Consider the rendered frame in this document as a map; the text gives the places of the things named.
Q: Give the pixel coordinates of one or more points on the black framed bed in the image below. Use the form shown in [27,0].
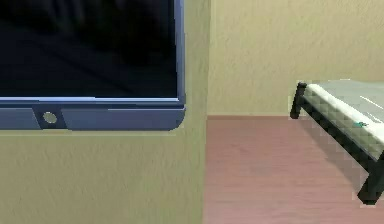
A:
[346,110]

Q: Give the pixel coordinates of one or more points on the blue framed television set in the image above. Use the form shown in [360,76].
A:
[86,50]

